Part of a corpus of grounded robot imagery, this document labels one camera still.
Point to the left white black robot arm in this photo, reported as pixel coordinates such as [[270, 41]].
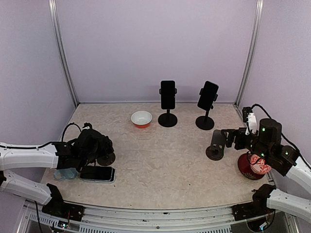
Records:
[[53, 155]]

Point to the right aluminium frame post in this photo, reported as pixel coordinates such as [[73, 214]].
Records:
[[251, 52]]

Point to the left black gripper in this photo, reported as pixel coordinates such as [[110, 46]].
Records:
[[103, 151]]

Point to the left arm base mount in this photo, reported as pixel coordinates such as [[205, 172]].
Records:
[[57, 207]]

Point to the black pole phone stand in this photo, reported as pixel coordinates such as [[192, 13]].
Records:
[[167, 119], [205, 122]]

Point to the red patterned bowl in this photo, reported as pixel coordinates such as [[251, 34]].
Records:
[[258, 165]]

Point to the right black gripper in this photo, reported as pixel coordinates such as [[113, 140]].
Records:
[[233, 132]]

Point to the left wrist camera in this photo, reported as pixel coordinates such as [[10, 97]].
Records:
[[87, 126]]

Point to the aluminium frame post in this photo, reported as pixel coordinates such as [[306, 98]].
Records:
[[61, 51], [251, 52]]

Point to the orange white bowl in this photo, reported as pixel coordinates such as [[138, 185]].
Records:
[[141, 119]]

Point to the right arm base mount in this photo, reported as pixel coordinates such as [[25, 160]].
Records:
[[258, 205]]

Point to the light blue mug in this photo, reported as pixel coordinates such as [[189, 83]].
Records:
[[65, 174]]

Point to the black teal phone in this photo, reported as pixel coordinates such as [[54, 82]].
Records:
[[167, 95]]

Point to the dark red saucer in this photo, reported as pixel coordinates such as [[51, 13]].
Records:
[[245, 168]]

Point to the left aluminium frame post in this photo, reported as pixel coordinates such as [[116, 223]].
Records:
[[61, 51]]

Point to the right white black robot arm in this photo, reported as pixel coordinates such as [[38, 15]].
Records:
[[285, 159]]

